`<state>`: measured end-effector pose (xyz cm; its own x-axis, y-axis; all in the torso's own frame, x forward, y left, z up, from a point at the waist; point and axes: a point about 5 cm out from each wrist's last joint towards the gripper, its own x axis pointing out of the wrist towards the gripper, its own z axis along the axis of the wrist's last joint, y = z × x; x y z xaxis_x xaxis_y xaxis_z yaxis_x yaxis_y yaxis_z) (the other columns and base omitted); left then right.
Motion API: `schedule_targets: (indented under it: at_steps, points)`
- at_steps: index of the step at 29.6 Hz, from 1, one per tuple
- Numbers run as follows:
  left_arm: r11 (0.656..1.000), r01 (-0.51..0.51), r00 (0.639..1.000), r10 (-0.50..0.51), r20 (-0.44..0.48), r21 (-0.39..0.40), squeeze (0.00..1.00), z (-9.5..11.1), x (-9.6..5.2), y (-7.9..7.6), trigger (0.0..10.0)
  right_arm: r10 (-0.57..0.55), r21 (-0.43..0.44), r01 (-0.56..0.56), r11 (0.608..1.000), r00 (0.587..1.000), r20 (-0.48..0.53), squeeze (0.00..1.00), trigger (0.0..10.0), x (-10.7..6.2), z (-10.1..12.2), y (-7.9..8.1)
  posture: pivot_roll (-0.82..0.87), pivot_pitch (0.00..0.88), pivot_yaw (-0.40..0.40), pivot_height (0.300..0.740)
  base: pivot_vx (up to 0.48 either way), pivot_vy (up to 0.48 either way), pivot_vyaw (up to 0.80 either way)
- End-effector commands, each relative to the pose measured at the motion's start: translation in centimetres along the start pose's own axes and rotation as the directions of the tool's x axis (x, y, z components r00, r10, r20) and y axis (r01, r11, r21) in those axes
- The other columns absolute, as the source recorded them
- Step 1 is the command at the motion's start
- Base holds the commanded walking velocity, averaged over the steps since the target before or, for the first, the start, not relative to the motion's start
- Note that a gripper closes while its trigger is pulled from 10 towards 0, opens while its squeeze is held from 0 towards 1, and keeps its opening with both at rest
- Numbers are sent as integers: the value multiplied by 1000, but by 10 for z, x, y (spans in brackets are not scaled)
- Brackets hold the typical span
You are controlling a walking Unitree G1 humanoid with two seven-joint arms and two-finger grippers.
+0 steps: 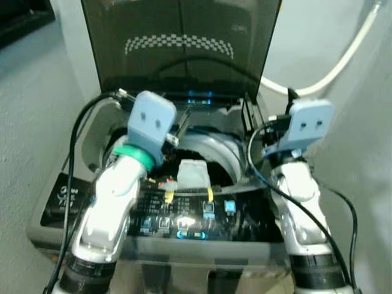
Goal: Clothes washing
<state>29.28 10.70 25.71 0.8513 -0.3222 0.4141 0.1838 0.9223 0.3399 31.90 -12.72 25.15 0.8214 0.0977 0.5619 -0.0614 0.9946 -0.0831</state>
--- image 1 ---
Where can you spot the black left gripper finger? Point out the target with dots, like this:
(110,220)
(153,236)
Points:
(180,127)
(187,122)

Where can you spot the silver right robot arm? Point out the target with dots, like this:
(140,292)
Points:
(300,202)

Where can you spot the grey top-load washing machine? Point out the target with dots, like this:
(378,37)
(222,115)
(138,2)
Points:
(202,252)

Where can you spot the grey washer drum opening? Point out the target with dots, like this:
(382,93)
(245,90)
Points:
(215,147)

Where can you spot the grey washer detergent cup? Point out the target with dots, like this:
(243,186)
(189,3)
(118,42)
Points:
(193,174)

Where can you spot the dark tinted washer lid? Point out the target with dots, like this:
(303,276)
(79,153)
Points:
(184,67)

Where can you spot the black washer control panel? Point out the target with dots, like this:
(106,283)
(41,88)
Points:
(236,226)

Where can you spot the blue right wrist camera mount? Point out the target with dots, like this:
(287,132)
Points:
(309,125)

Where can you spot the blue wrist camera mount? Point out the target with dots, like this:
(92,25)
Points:
(309,125)
(150,119)

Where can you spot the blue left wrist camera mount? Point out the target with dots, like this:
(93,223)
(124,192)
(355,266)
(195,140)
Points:
(150,119)

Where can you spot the black wall frame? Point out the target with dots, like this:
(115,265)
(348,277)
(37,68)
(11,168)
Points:
(21,18)

